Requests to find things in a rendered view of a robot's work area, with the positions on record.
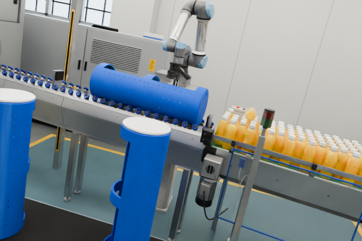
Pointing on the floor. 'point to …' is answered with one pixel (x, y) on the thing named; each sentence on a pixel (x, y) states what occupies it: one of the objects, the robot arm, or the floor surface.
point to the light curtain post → (67, 73)
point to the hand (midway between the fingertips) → (174, 90)
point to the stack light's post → (248, 187)
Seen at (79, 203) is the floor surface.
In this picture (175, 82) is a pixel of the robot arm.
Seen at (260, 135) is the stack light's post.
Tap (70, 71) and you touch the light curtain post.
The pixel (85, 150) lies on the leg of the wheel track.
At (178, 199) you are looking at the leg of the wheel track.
